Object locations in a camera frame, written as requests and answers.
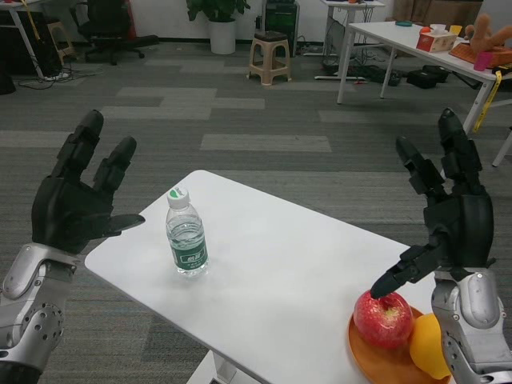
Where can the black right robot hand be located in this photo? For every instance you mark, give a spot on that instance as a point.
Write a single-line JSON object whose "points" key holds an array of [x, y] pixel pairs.
{"points": [[460, 232]]}

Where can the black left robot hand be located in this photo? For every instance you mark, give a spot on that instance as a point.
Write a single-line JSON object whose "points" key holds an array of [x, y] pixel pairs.
{"points": [[68, 208]]}

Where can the clear water bottle green label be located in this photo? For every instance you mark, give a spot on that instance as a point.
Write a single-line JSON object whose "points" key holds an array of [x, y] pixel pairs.
{"points": [[186, 240]]}

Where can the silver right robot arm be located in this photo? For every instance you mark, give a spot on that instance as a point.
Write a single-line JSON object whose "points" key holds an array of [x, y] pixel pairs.
{"points": [[472, 312]]}

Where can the yellow orange fruit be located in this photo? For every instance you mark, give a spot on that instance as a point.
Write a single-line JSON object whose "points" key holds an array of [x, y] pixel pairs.
{"points": [[426, 344]]}

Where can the red apple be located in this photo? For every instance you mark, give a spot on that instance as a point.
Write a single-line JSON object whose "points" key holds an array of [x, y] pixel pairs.
{"points": [[384, 324]]}

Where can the yellow measuring tape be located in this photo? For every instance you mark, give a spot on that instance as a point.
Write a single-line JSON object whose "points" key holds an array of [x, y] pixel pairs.
{"points": [[486, 108], [34, 24]]}

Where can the white power strip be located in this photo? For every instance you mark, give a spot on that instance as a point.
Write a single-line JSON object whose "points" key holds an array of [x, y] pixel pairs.
{"points": [[56, 76]]}

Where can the black waste bin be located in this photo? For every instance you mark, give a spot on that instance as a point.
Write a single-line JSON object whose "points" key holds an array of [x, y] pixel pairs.
{"points": [[6, 82]]}

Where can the orange round plate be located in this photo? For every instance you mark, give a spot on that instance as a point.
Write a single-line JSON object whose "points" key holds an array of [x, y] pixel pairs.
{"points": [[372, 360]]}

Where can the black hard case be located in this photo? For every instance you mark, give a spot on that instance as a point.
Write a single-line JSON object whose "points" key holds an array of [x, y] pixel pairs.
{"points": [[438, 73], [420, 80]]}

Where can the pink cup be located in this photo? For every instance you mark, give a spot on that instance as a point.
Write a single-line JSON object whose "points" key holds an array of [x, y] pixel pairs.
{"points": [[482, 61]]}

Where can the black power adapter bundle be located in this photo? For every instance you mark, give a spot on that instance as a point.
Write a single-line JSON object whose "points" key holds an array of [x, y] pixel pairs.
{"points": [[380, 76]]}

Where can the small beige stool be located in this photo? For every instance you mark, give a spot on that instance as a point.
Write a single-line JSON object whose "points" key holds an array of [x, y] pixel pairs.
{"points": [[56, 28]]}

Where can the orange tray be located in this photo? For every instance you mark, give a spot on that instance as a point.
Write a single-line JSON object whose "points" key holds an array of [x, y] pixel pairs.
{"points": [[464, 51]]}

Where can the black mesh office chair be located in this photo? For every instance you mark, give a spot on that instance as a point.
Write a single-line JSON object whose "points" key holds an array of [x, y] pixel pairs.
{"points": [[104, 24]]}

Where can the orange and white tissue box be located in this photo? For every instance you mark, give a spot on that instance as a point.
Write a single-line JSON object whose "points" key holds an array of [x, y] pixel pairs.
{"points": [[434, 42]]}

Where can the orange plush toy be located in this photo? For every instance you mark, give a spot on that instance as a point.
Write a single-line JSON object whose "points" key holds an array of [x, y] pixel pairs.
{"points": [[482, 32]]}

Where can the yellow cup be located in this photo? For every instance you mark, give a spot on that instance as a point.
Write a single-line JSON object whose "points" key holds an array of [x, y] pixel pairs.
{"points": [[456, 30]]}

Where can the long white table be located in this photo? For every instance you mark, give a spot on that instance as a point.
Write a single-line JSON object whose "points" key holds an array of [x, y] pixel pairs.
{"points": [[384, 34]]}

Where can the teal disc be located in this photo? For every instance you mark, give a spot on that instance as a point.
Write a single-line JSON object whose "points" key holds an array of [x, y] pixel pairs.
{"points": [[404, 23]]}

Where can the brown cardboard box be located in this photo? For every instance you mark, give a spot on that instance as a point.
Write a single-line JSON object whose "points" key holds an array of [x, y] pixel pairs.
{"points": [[458, 8]]}

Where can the brown paper bag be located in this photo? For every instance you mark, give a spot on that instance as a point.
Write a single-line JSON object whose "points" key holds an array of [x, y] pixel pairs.
{"points": [[406, 9], [428, 9]]}

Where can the green plant in white pot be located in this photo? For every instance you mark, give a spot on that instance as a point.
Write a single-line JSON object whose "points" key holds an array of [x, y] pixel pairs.
{"points": [[222, 38]]}

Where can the white standing desk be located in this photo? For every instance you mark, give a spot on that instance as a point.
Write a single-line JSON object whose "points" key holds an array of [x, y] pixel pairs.
{"points": [[372, 4]]}

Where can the beige plastic stool brown seat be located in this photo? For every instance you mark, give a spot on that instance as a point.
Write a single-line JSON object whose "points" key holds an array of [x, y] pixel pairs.
{"points": [[270, 38]]}

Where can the green and black equipment case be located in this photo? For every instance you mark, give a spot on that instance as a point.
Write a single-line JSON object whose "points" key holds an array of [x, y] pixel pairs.
{"points": [[280, 18]]}

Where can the white table pedestal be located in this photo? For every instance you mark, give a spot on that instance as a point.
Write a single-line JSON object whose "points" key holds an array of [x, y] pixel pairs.
{"points": [[212, 368]]}

